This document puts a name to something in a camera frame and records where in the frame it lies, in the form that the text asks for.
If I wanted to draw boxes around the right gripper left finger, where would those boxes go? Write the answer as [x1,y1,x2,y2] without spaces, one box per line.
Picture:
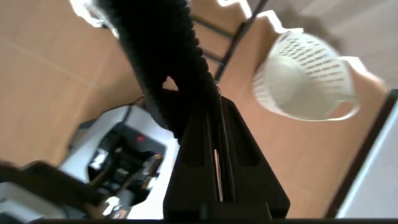
[163,102,222,218]

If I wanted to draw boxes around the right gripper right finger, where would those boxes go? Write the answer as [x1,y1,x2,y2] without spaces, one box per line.
[219,96,291,218]

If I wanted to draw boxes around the black shorts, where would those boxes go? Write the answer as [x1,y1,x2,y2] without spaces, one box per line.
[99,0,223,141]

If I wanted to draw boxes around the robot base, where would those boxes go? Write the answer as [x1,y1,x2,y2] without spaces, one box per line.
[0,104,181,220]

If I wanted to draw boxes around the white laundry basket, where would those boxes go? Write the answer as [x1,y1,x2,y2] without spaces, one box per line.
[251,30,361,122]

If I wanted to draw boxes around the black clothes rack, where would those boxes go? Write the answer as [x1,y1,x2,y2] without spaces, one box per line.
[191,0,270,83]

